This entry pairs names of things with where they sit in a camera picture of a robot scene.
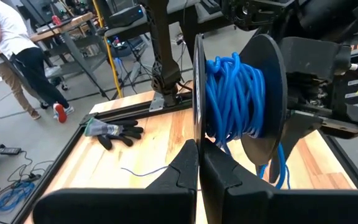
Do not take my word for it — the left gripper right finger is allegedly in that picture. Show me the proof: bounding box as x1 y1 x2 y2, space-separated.
199 138 358 224

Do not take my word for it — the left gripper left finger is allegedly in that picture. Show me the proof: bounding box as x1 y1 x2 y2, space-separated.
32 139 200 224

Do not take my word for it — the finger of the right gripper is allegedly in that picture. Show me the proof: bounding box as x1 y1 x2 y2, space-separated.
267 110 324 184

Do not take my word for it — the black cord spool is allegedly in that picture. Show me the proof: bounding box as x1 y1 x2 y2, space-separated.
193 33 288 166

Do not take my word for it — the blue cord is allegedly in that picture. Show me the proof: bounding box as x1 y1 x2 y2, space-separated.
121 52 291 190

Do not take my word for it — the black work glove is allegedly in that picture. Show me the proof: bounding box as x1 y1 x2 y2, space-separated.
84 117 145 151

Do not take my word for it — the black power brick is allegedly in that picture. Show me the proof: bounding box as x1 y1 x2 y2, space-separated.
0 147 22 156

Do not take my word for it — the person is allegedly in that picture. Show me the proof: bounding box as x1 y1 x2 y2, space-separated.
0 27 42 121
0 0 76 124

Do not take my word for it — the wooden side table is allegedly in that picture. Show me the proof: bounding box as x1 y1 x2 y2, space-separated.
29 12 108 74

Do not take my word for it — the black electronic equipment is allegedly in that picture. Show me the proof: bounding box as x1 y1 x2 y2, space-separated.
107 4 145 29

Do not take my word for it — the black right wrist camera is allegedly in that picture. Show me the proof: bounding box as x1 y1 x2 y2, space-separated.
278 36 352 82

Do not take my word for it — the blue coiled floor cable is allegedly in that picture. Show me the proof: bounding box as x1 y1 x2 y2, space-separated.
0 181 37 215

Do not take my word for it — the black aluminium table frame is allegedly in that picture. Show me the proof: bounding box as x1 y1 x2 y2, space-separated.
11 0 358 224

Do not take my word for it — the thick yellow cable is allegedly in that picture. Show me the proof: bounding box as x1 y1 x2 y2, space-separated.
91 0 124 99

